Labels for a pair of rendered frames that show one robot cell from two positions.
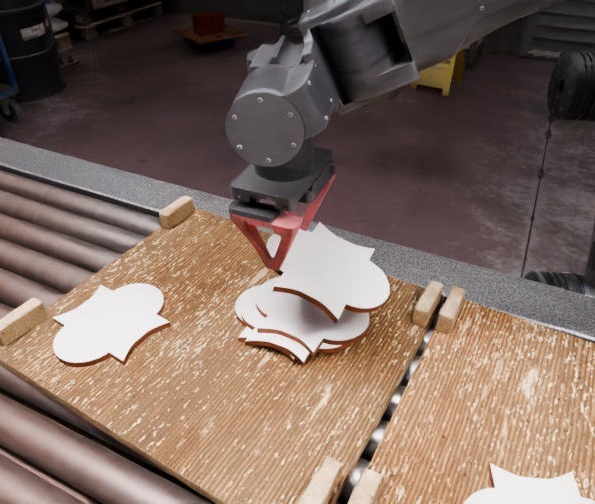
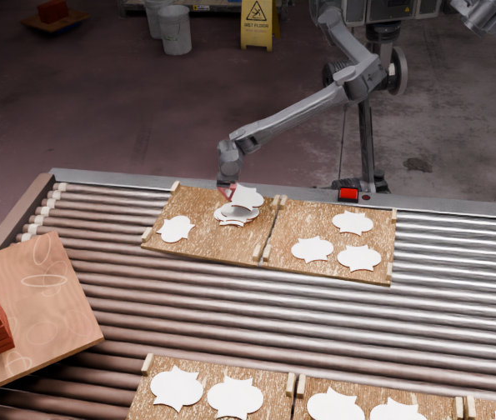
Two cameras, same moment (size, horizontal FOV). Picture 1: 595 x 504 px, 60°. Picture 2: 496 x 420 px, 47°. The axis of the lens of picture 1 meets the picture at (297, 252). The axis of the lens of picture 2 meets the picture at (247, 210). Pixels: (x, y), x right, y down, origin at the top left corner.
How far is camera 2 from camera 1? 1.43 m
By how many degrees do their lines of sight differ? 10
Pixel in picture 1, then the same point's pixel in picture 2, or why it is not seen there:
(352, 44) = (244, 142)
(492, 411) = (298, 227)
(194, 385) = (212, 240)
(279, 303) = (229, 212)
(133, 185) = (143, 180)
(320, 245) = (239, 190)
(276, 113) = (232, 164)
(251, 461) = (236, 252)
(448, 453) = (288, 239)
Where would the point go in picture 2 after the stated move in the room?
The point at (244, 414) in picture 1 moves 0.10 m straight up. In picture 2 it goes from (230, 242) to (227, 221)
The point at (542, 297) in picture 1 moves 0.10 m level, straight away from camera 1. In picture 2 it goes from (313, 192) to (319, 177)
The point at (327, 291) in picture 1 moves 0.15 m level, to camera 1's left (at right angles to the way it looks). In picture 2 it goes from (246, 203) to (202, 212)
